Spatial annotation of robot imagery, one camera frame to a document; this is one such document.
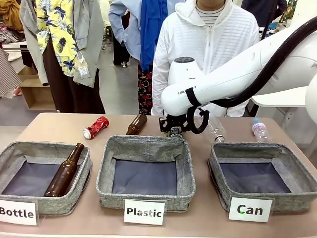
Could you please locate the white Bottle sign card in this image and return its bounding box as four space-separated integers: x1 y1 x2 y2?
0 199 39 227

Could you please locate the white Can sign card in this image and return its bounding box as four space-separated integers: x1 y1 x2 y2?
228 196 273 223

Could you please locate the white side table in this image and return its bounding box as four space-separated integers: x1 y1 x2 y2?
250 95 309 117

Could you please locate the checkered cloth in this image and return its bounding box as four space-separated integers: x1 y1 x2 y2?
0 48 22 99

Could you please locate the person in yellow floral shirt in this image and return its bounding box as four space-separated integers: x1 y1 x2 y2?
19 0 106 114

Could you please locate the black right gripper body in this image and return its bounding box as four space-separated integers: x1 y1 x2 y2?
159 114 190 134

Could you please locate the black corrugated cable hose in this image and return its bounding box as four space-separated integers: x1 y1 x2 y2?
185 17 317 135

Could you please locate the clear bottle with pink label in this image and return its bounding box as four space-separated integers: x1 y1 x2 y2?
251 118 273 143

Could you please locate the paper tag on grey jacket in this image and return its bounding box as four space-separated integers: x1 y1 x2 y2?
78 65 89 79

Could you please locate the crushed red soda can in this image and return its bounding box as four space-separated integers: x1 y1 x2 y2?
83 116 110 139

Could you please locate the wooden open shelf box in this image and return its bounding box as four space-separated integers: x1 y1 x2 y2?
18 65 59 111

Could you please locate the person in white hoodie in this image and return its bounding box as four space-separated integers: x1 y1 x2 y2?
151 0 260 118

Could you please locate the person in dark clothes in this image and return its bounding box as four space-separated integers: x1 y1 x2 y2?
241 0 288 28

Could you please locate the short brown glass bottle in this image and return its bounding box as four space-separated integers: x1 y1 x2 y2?
125 113 149 136

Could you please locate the grey fabric basket marked Bottle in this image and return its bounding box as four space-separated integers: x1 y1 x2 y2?
0 140 93 215

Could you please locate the white Plastic sign card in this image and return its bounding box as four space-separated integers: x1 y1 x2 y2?
123 199 166 226

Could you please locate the person in light blue shirt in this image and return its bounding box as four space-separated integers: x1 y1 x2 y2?
108 0 186 116

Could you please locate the grey fabric basket marked Can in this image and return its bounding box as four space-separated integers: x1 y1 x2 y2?
208 141 317 213

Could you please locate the grey fabric basket marked Plastic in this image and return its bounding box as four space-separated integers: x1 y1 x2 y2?
96 135 196 212

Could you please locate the clear plastic bottle without label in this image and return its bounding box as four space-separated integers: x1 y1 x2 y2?
207 118 226 143

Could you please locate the tall brown glass bottle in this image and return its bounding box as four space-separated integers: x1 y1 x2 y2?
44 143 85 198

